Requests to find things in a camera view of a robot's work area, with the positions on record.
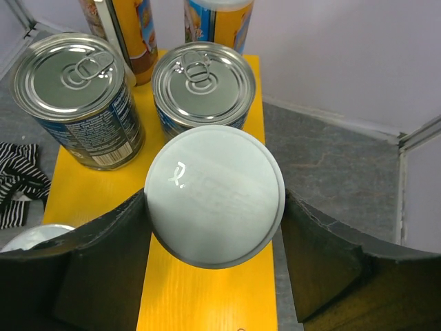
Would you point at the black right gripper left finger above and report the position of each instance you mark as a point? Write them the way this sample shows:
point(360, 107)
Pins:
point(88, 279)

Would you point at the wide yellow label can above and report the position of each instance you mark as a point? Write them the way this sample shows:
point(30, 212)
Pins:
point(36, 235)

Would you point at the yellow cabinet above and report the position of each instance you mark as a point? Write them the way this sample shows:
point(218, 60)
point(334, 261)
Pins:
point(176, 295)

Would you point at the tall porridge can with spoon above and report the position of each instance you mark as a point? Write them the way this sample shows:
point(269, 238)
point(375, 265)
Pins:
point(129, 27)

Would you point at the clear jar orange contents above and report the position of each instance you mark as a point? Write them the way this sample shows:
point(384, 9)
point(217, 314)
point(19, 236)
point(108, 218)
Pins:
point(215, 196)

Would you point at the blue yellow tin can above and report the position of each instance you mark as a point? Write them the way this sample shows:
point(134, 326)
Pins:
point(202, 83)

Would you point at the black white striped cloth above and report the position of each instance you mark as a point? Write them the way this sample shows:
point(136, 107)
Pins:
point(22, 181)

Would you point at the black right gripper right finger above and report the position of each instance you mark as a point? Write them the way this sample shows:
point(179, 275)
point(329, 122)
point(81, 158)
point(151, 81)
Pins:
point(344, 279)

